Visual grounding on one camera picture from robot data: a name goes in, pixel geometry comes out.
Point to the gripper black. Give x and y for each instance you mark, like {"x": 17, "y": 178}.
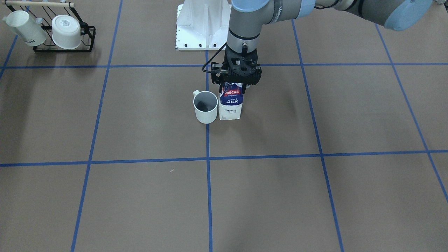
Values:
{"x": 247, "y": 88}

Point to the blue white milk carton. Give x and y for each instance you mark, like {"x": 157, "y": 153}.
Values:
{"x": 230, "y": 102}

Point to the white plastic mug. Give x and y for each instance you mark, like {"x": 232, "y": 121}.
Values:
{"x": 206, "y": 106}

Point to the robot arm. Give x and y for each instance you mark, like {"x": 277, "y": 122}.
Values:
{"x": 247, "y": 17}

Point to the white bowl in rack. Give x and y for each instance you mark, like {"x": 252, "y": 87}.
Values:
{"x": 66, "y": 32}

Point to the white pitcher in rack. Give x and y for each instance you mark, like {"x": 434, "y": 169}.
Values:
{"x": 25, "y": 27}

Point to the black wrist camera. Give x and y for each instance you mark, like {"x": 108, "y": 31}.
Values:
{"x": 216, "y": 73}

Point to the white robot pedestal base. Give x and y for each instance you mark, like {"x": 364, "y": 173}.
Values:
{"x": 202, "y": 24}

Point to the black wire dish rack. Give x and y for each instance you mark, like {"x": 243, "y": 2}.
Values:
{"x": 49, "y": 26}

